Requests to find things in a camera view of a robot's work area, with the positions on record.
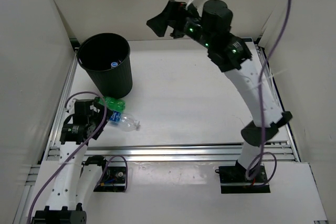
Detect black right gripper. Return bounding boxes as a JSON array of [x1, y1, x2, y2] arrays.
[[146, 2, 214, 50]]

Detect blue label Pocari bottle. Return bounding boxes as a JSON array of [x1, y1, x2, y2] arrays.
[[110, 60, 123, 69]]

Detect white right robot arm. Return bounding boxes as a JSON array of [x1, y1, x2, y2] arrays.
[[146, 0, 292, 182]]

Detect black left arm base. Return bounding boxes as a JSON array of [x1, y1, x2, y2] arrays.
[[94, 166, 126, 193]]

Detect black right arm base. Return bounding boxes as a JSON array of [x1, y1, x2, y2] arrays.
[[215, 166, 270, 194]]

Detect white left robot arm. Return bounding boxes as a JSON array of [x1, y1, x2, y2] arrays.
[[28, 99, 112, 223]]

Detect black plastic waste bin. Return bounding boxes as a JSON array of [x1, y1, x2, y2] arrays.
[[77, 33, 133, 99]]

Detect green plastic soda bottle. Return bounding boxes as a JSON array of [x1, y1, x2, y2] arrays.
[[94, 96, 125, 112]]

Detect clear Aquafina bottle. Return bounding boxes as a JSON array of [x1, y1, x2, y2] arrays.
[[109, 111, 140, 132]]

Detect white zip tie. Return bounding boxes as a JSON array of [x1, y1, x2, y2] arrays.
[[258, 69, 287, 86]]

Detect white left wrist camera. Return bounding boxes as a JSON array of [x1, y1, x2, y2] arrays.
[[65, 98, 77, 114]]

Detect aluminium front frame rail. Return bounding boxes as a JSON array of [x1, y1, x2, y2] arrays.
[[38, 141, 299, 164]]

